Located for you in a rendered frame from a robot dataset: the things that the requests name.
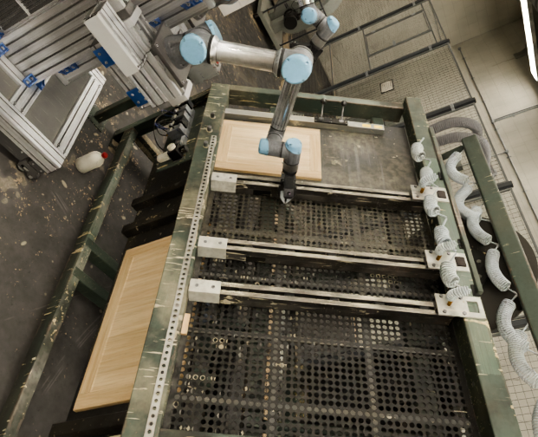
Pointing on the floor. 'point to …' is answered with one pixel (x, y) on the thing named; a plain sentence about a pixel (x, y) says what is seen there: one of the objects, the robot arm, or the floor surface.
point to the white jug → (90, 161)
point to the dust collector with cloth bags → (288, 17)
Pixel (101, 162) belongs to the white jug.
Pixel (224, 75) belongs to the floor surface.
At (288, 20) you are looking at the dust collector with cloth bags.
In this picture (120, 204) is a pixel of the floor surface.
